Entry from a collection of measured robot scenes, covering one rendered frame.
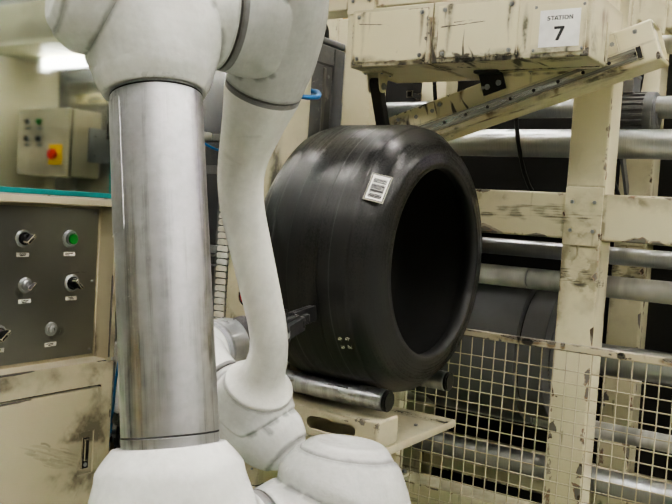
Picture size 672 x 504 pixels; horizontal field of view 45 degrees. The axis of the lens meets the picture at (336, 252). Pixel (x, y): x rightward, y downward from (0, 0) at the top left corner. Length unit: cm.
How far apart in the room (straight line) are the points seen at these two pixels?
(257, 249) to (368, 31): 109
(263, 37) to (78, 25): 20
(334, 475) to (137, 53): 48
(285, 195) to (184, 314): 82
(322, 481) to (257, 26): 50
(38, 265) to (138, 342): 105
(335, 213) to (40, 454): 83
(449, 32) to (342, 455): 129
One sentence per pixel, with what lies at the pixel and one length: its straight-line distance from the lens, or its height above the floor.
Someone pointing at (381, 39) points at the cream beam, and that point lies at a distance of 207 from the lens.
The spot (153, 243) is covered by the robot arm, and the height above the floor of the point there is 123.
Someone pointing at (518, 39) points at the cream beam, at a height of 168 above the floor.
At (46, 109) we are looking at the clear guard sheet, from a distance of 184.
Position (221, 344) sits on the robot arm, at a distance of 129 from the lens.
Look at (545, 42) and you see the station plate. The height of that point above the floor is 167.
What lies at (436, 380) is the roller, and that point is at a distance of 190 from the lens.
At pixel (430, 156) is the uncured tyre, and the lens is 169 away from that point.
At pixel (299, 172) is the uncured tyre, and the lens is 164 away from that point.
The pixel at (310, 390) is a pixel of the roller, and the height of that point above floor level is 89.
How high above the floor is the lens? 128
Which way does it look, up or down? 3 degrees down
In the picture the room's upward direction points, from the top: 4 degrees clockwise
